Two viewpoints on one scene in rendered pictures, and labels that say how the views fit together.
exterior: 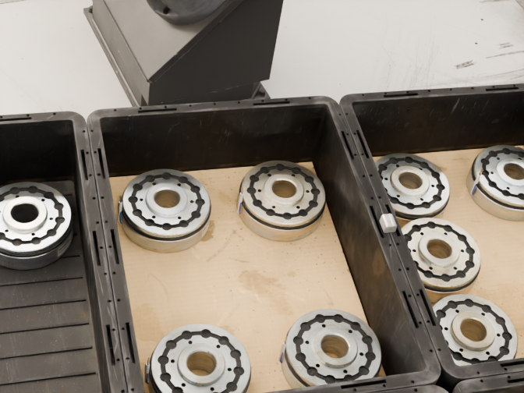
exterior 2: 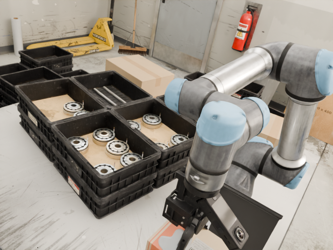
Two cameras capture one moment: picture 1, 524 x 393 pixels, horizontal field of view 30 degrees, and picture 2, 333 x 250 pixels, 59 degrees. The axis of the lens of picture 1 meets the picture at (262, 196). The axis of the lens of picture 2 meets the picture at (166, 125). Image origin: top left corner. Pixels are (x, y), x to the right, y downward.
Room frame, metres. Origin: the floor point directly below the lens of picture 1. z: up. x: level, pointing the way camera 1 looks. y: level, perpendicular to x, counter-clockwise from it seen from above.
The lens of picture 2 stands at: (1.75, -0.53, 1.66)
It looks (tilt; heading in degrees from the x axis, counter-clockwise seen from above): 32 degrees down; 152
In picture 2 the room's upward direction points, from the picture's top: 12 degrees clockwise
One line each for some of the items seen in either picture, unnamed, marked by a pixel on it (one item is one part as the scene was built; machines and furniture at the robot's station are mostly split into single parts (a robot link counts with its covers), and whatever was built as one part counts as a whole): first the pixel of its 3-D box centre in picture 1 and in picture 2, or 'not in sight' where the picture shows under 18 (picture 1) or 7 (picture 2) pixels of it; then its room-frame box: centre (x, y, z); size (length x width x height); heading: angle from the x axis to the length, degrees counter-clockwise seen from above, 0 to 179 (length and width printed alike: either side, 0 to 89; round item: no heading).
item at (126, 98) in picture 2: not in sight; (110, 96); (0.28, -0.14, 0.87); 0.40 x 0.30 x 0.11; 21
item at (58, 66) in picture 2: not in sight; (47, 74); (-1.12, -0.41, 0.37); 0.40 x 0.30 x 0.45; 122
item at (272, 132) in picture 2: not in sight; (271, 137); (0.68, 0.77, 0.78); 0.30 x 0.22 x 0.16; 131
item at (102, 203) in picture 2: not in sight; (103, 168); (0.76, -0.28, 0.76); 0.40 x 0.30 x 0.12; 21
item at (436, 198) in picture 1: (408, 184); (132, 160); (0.84, -0.17, 0.86); 0.10 x 0.10 x 0.01
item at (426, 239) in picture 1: (438, 249); (117, 146); (0.74, -0.21, 0.86); 0.05 x 0.05 x 0.01
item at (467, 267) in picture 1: (437, 252); (117, 147); (0.74, -0.21, 0.86); 0.10 x 0.10 x 0.01
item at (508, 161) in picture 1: (514, 172); (104, 171); (0.89, -0.31, 0.86); 0.05 x 0.05 x 0.01
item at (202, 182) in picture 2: not in sight; (205, 172); (1.42, -0.25, 1.32); 0.08 x 0.08 x 0.05
